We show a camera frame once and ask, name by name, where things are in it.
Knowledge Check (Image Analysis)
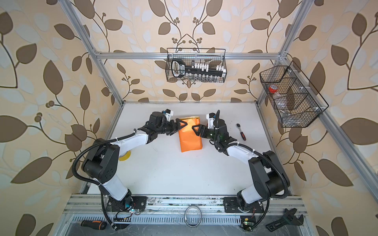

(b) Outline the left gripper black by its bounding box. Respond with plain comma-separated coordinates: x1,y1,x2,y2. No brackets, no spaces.
156,118,188,135

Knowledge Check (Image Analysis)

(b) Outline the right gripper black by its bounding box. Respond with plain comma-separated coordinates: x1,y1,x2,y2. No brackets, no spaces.
192,124,220,143

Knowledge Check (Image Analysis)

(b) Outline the yellow orange wrapping paper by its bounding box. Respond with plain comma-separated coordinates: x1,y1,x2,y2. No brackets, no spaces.
179,117,202,152

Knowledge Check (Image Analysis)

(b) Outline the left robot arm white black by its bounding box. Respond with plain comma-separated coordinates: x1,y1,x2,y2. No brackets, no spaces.
71,109,188,202

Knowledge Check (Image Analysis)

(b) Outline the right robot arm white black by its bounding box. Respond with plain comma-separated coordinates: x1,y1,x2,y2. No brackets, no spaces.
192,111,290,212

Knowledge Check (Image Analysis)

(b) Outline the red capped plastic bottle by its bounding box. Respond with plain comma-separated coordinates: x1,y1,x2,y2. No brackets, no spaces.
268,84,278,95

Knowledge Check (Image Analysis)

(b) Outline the black adjustable wrench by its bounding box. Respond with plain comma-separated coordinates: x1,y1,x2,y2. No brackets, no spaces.
266,208,304,232

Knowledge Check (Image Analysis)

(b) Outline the orange black screwdriver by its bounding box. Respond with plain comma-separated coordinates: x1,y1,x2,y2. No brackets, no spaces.
80,220,108,230

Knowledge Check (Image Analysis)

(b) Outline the ratchet wrench red handle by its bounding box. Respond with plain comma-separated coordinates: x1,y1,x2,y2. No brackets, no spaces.
236,124,247,141

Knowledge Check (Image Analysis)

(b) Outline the socket set black rail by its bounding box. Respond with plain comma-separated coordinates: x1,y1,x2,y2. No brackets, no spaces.
170,59,227,79

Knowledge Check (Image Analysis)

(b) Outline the black wire basket back wall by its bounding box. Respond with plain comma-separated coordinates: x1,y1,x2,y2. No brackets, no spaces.
165,47,227,83

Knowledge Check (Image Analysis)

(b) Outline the black wire basket wall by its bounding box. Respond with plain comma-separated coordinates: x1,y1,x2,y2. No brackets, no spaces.
165,47,227,83
259,61,329,128

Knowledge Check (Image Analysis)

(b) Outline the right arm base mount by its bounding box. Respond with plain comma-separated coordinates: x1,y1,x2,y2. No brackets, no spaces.
223,197,264,213

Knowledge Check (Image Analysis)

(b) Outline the metal ring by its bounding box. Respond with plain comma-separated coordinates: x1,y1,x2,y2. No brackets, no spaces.
184,205,203,228

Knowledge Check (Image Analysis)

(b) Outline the aluminium front rail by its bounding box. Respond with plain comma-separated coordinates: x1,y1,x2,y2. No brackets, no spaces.
64,194,309,226

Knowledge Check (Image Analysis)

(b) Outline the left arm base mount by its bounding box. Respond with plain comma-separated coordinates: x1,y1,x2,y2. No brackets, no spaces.
108,196,148,212

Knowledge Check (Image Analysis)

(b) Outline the black wire basket right wall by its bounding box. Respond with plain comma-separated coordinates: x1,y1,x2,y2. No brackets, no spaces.
259,61,329,128

